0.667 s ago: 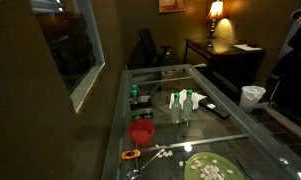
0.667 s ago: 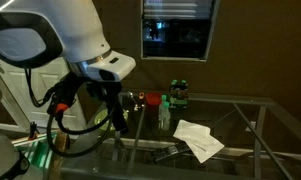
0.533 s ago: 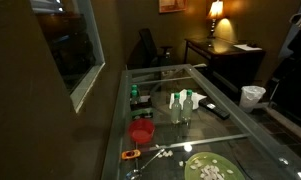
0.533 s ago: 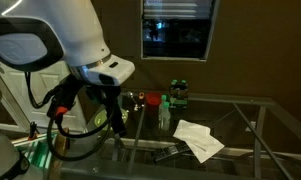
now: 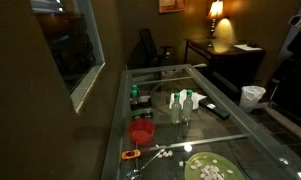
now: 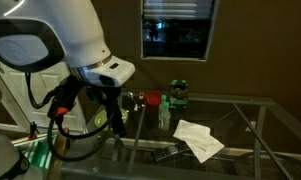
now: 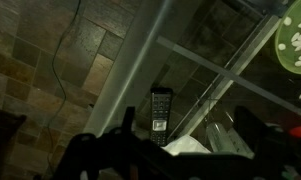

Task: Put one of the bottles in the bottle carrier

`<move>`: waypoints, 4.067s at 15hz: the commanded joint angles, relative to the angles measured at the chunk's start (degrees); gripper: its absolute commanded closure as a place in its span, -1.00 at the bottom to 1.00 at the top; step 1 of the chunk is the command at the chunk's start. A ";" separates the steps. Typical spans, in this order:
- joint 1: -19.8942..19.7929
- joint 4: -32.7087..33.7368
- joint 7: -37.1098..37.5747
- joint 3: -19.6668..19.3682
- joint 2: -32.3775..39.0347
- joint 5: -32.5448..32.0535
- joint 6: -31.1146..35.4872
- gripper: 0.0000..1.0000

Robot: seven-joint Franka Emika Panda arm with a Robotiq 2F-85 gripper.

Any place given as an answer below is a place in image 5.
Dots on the clear bottle green cap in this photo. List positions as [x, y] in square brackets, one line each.
[187, 106]
[176, 109]

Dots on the bottle in carrier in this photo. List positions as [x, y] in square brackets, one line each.
[134, 95]

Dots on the green cardboard bottle carrier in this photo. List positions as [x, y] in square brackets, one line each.
[144, 109]

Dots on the black office chair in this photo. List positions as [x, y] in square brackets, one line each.
[153, 57]

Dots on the red plastic bowl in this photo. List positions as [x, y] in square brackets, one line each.
[141, 130]

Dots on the black remote control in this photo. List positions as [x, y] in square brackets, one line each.
[214, 109]

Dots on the metal spoon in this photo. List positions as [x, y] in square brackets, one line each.
[136, 174]

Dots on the dark wooden side desk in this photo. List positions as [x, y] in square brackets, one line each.
[237, 66]

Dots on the green plate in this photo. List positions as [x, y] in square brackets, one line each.
[211, 166]

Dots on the white trash bin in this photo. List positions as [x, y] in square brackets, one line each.
[250, 95]

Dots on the lit table lamp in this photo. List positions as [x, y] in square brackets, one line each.
[215, 13]

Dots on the white paper on desk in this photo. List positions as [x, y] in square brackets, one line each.
[247, 48]

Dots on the framed wall picture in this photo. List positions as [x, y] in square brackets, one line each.
[167, 6]

